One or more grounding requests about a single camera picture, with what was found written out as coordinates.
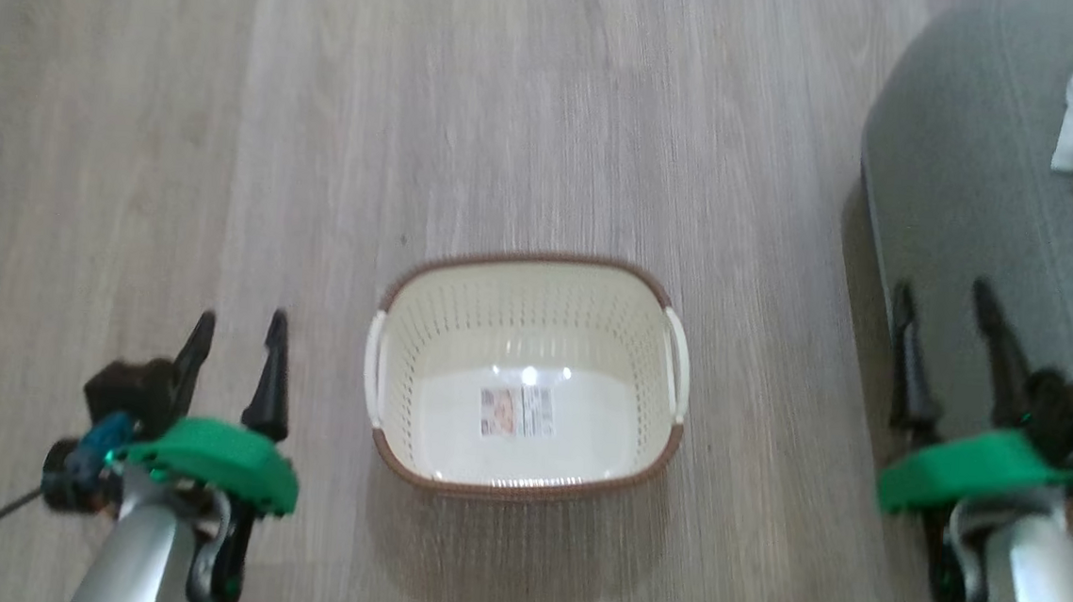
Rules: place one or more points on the white product label sticker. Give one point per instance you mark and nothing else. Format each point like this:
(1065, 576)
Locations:
(516, 411)

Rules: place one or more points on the cream laundry basket brown rim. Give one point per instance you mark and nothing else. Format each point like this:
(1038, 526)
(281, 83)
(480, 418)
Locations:
(459, 333)

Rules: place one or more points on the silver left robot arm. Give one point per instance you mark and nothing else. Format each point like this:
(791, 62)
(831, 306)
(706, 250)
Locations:
(137, 547)

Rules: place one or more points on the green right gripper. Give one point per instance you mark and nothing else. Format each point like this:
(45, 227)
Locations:
(969, 468)

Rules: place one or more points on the grey fabric sofa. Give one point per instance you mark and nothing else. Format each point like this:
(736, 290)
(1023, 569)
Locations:
(979, 181)

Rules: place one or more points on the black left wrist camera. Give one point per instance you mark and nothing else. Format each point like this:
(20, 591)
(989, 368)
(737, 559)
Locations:
(129, 391)

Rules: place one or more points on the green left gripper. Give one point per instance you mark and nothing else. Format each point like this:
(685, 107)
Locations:
(214, 458)

